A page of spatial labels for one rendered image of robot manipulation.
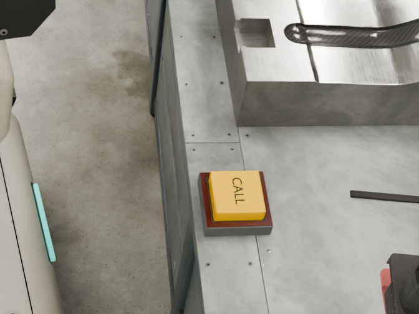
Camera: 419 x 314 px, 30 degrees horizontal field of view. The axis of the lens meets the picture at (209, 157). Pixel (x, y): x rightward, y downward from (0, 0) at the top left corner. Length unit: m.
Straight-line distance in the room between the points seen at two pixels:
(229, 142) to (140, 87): 1.13
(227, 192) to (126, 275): 0.91
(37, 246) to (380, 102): 0.75
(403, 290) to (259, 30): 0.44
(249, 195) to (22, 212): 0.72
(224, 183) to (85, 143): 1.10
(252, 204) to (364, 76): 0.23
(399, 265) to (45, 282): 0.84
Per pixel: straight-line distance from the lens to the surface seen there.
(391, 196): 1.01
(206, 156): 0.99
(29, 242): 1.52
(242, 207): 0.91
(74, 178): 1.93
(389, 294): 0.79
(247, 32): 1.05
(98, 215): 1.87
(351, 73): 1.01
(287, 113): 1.02
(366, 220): 0.98
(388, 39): 1.08
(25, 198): 1.58
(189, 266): 1.40
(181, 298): 1.51
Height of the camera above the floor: 1.58
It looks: 53 degrees down
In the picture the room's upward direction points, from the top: 12 degrees clockwise
